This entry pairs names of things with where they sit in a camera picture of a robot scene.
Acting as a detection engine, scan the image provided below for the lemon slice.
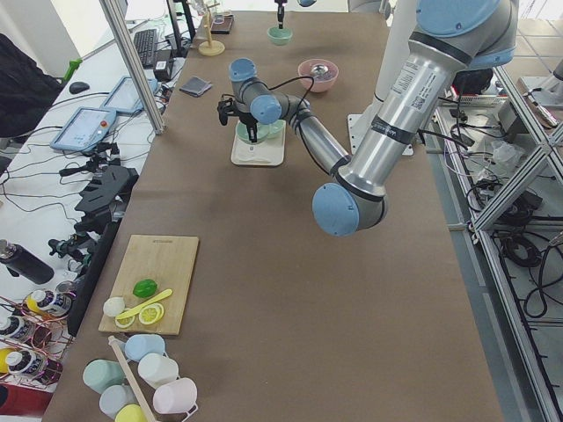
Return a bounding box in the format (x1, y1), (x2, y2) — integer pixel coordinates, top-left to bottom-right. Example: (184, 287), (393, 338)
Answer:
(138, 302), (165, 325)
(114, 315), (135, 329)

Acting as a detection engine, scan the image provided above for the wooden cutting board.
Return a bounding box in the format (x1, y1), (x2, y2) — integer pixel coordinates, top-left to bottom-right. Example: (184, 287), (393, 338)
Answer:
(99, 235), (199, 336)

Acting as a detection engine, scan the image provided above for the pink bowl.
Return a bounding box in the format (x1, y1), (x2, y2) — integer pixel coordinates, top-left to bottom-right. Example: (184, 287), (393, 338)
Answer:
(297, 58), (340, 93)

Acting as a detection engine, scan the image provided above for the pink plastic cup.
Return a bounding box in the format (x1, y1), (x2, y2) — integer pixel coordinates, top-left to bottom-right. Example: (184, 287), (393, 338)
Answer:
(152, 377), (198, 415)

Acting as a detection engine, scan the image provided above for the black computer mouse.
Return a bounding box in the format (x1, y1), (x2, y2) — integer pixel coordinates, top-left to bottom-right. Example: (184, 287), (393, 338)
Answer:
(69, 81), (90, 95)

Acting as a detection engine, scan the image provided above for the white garlic bulb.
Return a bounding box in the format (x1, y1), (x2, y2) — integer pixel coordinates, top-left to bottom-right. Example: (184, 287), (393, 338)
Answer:
(103, 296), (126, 317)

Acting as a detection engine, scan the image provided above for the yellow plastic cup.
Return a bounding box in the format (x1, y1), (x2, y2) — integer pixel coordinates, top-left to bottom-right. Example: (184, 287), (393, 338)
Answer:
(114, 404), (147, 422)

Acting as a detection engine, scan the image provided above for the grey folded cloth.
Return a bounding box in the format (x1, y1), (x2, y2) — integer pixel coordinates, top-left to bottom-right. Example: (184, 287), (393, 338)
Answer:
(179, 76), (213, 98)

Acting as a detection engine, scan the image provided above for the green bowl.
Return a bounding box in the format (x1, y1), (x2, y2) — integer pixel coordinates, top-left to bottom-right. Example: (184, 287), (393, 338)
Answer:
(267, 26), (293, 46)
(235, 120), (272, 145)
(267, 120), (286, 139)

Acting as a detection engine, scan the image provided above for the green lime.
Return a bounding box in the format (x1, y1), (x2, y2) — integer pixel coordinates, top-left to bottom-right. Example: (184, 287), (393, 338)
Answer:
(132, 279), (158, 298)

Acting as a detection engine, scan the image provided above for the wooden mug tree stand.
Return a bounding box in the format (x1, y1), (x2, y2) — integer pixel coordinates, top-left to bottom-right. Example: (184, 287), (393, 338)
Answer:
(198, 2), (225, 57)

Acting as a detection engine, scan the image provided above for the aluminium frame post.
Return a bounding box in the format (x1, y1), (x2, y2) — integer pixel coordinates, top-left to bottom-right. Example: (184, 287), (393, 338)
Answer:
(99, 0), (165, 135)

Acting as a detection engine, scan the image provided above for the green bowl on tray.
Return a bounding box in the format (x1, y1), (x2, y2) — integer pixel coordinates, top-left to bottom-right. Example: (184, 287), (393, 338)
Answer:
(267, 120), (286, 139)

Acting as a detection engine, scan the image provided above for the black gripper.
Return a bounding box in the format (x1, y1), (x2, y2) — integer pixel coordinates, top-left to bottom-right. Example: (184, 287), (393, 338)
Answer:
(274, 0), (285, 28)
(216, 94), (258, 142)

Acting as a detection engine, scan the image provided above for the green plastic cup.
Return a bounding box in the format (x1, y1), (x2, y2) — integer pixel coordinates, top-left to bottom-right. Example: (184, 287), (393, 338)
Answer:
(83, 359), (125, 394)

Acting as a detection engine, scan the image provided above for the grey plastic cup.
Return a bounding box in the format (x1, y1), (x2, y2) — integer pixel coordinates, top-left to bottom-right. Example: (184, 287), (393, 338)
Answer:
(99, 385), (137, 419)

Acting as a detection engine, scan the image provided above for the yellow plastic knife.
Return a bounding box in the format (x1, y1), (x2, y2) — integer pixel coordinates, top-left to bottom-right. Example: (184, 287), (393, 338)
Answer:
(115, 288), (173, 319)

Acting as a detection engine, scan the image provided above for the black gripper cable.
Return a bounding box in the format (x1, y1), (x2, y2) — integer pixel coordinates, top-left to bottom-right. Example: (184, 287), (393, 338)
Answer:
(266, 75), (316, 116)

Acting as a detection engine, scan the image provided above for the black keyboard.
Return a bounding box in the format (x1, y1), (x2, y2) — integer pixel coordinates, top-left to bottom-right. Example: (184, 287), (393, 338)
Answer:
(133, 29), (157, 69)

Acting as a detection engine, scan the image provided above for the white plastic cup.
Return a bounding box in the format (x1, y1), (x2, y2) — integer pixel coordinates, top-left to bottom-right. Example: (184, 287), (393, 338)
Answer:
(137, 353), (179, 389)

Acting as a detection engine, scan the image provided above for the blue teach pendant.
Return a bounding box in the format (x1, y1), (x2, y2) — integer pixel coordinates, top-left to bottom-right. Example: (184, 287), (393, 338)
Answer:
(49, 107), (117, 152)
(101, 76), (143, 115)

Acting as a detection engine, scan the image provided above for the black water bottle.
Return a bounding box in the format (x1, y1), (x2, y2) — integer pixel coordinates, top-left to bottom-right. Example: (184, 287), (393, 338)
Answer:
(1, 239), (55, 285)

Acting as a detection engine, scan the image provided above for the cream serving tray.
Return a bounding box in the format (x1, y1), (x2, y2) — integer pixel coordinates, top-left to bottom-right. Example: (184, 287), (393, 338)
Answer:
(230, 122), (286, 167)

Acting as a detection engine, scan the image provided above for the blue plastic cup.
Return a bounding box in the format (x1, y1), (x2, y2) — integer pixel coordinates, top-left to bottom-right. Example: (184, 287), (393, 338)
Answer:
(124, 334), (165, 361)

